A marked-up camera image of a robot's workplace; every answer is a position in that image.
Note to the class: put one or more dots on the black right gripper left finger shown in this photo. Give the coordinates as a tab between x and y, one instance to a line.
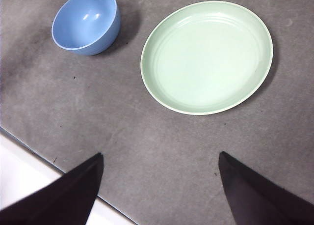
63	200

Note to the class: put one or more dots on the green round plate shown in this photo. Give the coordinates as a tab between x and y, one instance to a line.
206	60

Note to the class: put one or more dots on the blue ribbed bowl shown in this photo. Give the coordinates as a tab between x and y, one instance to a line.
83	26

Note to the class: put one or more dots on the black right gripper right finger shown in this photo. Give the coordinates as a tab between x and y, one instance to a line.
255	200

